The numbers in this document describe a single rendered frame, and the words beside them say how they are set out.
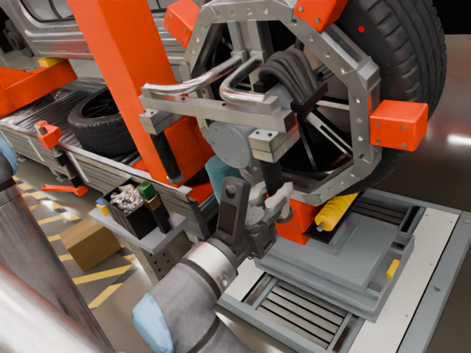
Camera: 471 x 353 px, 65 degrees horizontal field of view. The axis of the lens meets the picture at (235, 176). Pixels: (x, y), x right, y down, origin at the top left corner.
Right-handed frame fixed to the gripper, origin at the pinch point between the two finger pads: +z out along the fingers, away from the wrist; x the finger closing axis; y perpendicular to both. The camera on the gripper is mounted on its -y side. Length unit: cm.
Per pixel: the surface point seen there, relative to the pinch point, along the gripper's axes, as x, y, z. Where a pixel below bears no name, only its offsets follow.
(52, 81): -253, 25, 61
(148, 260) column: -73, 58, -5
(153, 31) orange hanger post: -60, -21, 26
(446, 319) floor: 25, 83, 39
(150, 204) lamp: -53, 23, -3
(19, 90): -253, 20, 37
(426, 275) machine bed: 15, 75, 48
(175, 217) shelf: -58, 38, 6
